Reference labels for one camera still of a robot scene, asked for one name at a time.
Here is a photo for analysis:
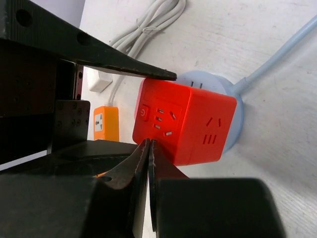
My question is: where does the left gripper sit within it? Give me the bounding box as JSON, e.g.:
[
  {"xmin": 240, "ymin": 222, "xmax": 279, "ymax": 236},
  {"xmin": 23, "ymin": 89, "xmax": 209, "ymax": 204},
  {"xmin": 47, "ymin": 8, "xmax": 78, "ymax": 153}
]
[{"xmin": 0, "ymin": 0, "xmax": 177, "ymax": 171}]

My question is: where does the white power strip cord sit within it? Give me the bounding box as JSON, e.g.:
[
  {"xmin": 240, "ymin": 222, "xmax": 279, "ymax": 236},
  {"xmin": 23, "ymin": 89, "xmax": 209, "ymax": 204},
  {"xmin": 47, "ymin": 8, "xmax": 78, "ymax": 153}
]
[{"xmin": 88, "ymin": 0, "xmax": 187, "ymax": 106}]

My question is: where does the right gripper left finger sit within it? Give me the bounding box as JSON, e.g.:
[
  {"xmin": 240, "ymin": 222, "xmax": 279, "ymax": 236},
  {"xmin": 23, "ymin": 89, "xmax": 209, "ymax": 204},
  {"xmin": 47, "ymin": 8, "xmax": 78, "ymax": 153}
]
[{"xmin": 0, "ymin": 139, "xmax": 150, "ymax": 238}]

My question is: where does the red cube socket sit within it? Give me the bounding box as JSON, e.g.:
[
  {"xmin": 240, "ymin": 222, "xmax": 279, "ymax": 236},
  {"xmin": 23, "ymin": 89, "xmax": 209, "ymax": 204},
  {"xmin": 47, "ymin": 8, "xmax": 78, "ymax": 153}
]
[{"xmin": 132, "ymin": 78, "xmax": 237, "ymax": 166}]

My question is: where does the orange power strip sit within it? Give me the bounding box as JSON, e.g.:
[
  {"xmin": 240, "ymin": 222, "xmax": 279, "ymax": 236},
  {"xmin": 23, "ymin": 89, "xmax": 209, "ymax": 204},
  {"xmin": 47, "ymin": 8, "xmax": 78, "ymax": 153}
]
[{"xmin": 94, "ymin": 106, "xmax": 119, "ymax": 142}]

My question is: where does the light blue cord with plug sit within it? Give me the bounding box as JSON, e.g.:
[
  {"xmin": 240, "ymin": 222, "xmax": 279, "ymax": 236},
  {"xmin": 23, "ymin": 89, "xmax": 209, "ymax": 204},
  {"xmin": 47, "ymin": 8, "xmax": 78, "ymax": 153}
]
[{"xmin": 232, "ymin": 13, "xmax": 317, "ymax": 96}]

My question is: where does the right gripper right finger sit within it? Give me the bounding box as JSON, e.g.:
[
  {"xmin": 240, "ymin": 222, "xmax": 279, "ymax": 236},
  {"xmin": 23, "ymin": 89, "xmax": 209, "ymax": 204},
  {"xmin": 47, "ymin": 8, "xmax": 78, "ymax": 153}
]
[{"xmin": 149, "ymin": 140, "xmax": 286, "ymax": 238}]

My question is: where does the round blue power socket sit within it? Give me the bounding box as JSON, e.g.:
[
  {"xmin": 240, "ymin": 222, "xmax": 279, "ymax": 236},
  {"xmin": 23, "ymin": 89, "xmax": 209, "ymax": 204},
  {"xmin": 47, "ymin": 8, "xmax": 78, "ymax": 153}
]
[{"xmin": 176, "ymin": 70, "xmax": 245, "ymax": 154}]

